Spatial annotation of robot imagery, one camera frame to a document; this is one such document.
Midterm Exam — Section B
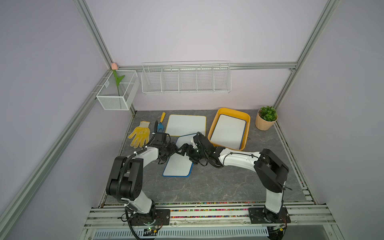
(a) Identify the yellow-framed whiteboard back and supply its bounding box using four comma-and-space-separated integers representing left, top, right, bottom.
165, 115, 207, 137

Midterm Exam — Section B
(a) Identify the blue-framed whiteboard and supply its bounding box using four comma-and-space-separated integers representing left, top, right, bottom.
211, 115, 247, 150
163, 133, 196, 178

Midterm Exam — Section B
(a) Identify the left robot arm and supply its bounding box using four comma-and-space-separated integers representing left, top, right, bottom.
106, 132, 178, 215

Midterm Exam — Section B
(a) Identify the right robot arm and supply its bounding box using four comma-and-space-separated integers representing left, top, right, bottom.
179, 132, 289, 222

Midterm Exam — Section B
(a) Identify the yellow plastic storage box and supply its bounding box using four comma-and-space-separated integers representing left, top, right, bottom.
208, 108, 251, 151

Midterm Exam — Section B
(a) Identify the yellow work glove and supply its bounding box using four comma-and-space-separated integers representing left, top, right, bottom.
128, 121, 151, 149

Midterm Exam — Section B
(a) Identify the white mesh corner basket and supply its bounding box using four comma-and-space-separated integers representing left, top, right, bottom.
97, 70, 140, 111

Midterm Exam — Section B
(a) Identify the potted green plant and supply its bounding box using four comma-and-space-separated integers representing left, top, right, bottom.
255, 106, 278, 131

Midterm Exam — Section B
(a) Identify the artificial pink tulip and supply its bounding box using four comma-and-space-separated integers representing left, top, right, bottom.
111, 63, 125, 96

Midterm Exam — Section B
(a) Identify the blue garden fork yellow handle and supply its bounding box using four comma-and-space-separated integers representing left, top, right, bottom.
157, 112, 166, 133

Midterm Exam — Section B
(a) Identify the white wire wall shelf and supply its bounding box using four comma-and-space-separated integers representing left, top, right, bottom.
142, 61, 232, 94

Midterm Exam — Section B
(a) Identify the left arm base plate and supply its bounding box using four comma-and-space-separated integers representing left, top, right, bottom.
130, 209, 171, 226

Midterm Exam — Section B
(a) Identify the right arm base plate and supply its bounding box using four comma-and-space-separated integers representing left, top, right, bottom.
248, 207, 291, 224

